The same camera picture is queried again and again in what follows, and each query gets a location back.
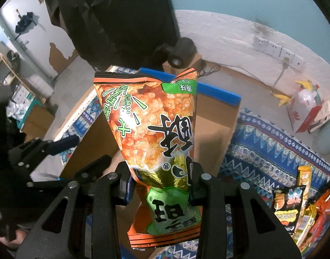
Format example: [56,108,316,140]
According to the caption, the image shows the black cartoon snack bag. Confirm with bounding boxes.
[272,185,305,235]

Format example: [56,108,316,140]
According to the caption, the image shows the orange chips bag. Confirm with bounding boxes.
[310,179,330,246]

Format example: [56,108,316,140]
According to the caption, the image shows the orange green rice cracker bag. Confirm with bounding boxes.
[93,68,202,248]

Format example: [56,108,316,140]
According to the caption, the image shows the cardboard box blue edges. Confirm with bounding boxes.
[55,67,240,252]

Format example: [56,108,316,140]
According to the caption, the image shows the yellow snack packet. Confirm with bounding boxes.
[291,165,314,246]

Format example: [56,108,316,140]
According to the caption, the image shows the blue patterned bedspread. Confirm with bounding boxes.
[60,96,330,258]

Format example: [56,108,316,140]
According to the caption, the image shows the white red bag with bananas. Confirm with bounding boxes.
[272,80,330,133]

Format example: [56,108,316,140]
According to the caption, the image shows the dark hanging coat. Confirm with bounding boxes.
[45,0,179,70]

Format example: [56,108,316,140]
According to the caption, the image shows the black round speaker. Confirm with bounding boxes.
[152,38,197,69]

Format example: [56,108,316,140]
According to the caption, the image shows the white wall socket strip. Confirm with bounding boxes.
[253,36,306,72]

